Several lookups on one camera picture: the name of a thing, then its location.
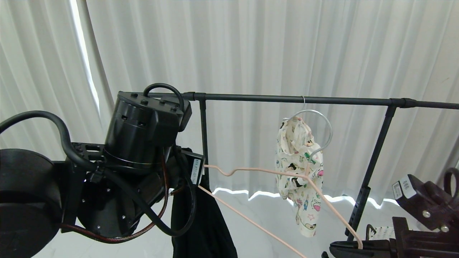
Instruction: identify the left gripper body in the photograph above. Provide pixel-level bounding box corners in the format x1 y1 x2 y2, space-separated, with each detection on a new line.
167 148 205 192

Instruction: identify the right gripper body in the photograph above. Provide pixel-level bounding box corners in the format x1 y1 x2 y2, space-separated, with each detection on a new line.
391 229 459 258

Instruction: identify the black garment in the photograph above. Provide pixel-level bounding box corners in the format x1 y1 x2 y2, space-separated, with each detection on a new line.
171 147 238 258

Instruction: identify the cream printed garment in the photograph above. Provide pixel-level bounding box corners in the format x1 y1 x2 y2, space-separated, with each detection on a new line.
275 116 324 238

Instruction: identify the white laundry basket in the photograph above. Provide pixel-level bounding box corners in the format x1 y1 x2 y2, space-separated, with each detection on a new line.
366 224 395 240

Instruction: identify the black clothes rack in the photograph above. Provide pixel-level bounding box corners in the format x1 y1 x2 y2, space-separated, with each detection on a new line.
147 92 459 258

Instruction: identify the white curtain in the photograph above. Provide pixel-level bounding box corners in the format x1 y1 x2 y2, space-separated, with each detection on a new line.
0 0 459 212

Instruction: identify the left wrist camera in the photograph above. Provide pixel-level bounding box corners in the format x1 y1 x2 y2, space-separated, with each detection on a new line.
178 101 192 132

